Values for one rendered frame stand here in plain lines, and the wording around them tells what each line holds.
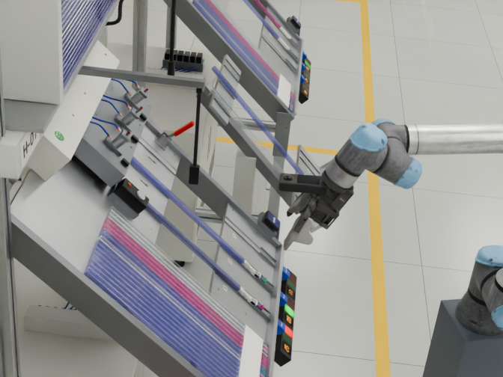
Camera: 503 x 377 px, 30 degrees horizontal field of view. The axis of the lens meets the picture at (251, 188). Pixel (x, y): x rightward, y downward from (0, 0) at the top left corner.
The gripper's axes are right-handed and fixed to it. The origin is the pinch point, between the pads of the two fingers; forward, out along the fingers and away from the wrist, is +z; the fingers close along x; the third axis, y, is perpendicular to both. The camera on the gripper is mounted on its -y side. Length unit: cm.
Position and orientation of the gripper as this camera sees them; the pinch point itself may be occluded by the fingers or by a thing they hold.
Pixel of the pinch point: (283, 231)
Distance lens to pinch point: 230.5
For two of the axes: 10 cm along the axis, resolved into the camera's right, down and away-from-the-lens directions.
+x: 0.8, -5.2, 8.5
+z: -5.3, 7.0, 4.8
